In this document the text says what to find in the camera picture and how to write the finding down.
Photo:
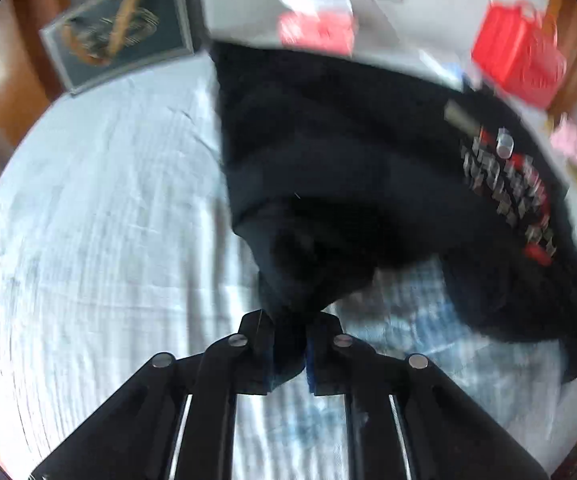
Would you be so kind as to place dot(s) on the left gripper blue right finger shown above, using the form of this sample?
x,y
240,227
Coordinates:
x,y
405,418

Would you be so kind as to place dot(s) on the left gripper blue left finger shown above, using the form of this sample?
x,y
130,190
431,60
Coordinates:
x,y
173,418

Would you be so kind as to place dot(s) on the black printed t-shirt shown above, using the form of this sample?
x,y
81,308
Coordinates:
x,y
337,169

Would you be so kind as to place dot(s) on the light blue bed sheet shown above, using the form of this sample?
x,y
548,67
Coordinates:
x,y
115,244

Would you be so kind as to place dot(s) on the red plastic carry case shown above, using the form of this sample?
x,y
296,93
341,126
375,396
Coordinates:
x,y
518,55

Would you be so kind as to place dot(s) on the dark green gift box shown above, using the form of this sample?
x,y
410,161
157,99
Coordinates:
x,y
100,40

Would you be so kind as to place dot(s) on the red tissue pack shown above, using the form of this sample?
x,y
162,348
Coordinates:
x,y
327,26

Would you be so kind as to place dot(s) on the wooden headboard frame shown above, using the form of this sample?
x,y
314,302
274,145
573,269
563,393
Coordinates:
x,y
28,82

